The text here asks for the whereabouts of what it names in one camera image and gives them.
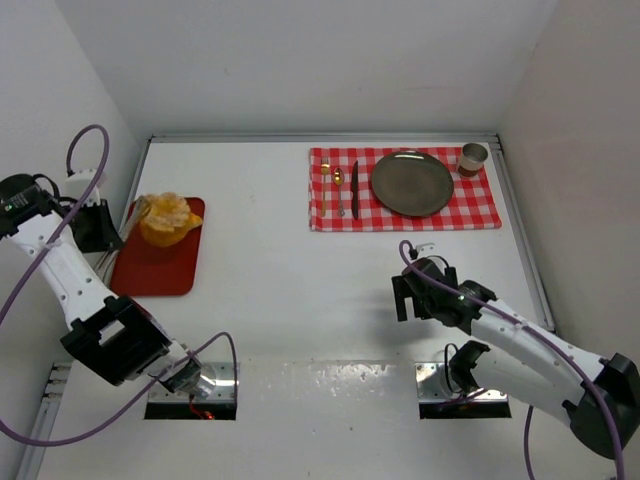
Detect silver metal tongs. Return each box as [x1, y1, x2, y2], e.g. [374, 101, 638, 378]
[94, 196, 149, 280]

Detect round sugar-topped bread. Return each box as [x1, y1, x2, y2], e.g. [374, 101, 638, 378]
[139, 192, 194, 248]

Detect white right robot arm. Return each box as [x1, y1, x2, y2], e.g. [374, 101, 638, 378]
[391, 258, 639, 460]

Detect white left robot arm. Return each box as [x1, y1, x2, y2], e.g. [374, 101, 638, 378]
[1, 174, 202, 396]

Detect red plastic tray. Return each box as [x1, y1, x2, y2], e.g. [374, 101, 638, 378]
[109, 197, 205, 297]

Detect golden croissant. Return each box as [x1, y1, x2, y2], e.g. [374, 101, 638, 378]
[187, 212, 203, 230]

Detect red white checkered cloth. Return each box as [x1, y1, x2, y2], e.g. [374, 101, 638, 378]
[309, 146, 502, 232]

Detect dark round plate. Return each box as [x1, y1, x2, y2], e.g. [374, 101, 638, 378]
[370, 150, 454, 217]

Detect black knife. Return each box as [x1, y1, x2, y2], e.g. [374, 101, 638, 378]
[350, 161, 360, 220]

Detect iridescent gold spoon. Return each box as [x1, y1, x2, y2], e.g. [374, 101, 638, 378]
[333, 167, 345, 217]

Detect gold fork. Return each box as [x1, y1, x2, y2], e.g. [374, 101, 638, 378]
[320, 157, 331, 217]

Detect metal cup brown base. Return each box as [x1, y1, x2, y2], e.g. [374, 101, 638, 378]
[456, 143, 489, 178]

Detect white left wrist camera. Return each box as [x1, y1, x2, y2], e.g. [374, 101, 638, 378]
[62, 169, 106, 207]

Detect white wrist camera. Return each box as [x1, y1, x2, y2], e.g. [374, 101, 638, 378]
[413, 242, 435, 253]
[62, 169, 106, 207]

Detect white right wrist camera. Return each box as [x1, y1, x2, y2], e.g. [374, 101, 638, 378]
[413, 242, 435, 253]

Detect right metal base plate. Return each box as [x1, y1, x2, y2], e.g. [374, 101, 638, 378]
[414, 362, 509, 406]

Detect metal base plate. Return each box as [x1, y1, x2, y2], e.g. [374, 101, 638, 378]
[147, 362, 238, 406]
[414, 362, 509, 406]

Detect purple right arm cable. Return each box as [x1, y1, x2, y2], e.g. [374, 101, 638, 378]
[398, 239, 626, 480]

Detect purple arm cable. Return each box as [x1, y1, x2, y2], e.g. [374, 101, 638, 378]
[0, 124, 239, 446]
[398, 239, 626, 480]

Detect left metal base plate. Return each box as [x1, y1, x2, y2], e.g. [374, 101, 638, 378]
[147, 362, 238, 406]

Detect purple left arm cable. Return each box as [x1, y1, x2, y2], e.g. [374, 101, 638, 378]
[0, 124, 239, 446]

